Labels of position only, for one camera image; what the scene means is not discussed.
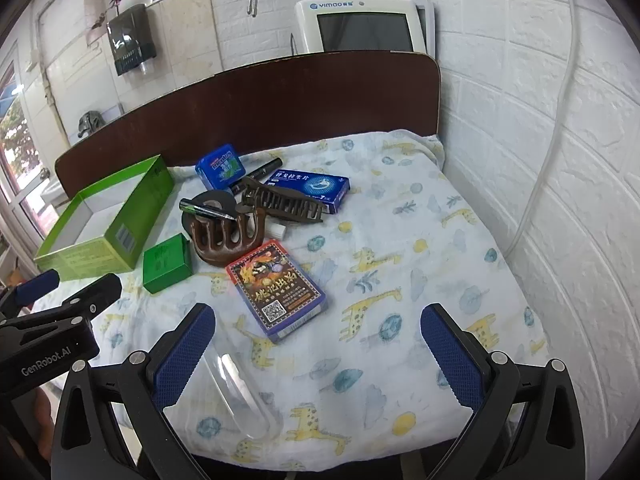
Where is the dark paper towel dispenser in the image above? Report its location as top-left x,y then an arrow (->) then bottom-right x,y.
107,4 -> 158,77

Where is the black tape roll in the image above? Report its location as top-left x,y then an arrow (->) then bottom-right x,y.
181,191 -> 238,236

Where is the white frame panel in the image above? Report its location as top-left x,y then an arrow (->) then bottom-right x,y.
412,0 -> 437,58

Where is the blue mint tin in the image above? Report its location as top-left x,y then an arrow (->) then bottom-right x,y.
195,144 -> 247,185

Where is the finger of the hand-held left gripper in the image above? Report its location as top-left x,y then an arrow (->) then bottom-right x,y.
45,274 -> 123,321
0,269 -> 60,318

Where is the clear plastic tube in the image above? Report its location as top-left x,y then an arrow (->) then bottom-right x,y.
200,345 -> 281,443

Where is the brown wooden massage comb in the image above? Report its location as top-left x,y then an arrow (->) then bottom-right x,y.
189,210 -> 266,266

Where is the white wall tube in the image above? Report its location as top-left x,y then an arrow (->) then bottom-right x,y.
505,0 -> 583,256

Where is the window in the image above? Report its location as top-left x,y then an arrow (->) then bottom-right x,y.
0,60 -> 51,211

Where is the black pen with green label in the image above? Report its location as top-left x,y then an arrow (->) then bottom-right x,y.
179,199 -> 237,222

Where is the black marker pen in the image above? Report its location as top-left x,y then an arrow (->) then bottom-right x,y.
229,157 -> 283,195

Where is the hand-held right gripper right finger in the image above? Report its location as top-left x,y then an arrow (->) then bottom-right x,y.
420,303 -> 587,480

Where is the green cardboard box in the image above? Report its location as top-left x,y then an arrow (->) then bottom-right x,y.
34,155 -> 175,282

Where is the white monitor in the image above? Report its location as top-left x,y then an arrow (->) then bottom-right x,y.
294,0 -> 426,55

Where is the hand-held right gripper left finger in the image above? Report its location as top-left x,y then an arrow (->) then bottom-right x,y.
50,303 -> 217,480

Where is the grey metal fixture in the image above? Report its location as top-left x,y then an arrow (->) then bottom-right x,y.
76,111 -> 106,138

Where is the brown wooden headboard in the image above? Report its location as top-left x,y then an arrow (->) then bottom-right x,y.
54,51 -> 442,206

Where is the small green box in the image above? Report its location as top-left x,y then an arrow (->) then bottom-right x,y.
143,234 -> 193,294

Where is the giraffe printed blanket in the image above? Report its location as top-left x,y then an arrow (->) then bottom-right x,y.
95,129 -> 548,473

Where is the blue medicine box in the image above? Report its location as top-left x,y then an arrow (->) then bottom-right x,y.
263,168 -> 351,214

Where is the dark brown hair claw clip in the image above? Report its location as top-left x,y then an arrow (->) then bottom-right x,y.
235,176 -> 326,223

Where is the colourful playing card box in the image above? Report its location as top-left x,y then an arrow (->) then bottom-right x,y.
226,240 -> 328,345

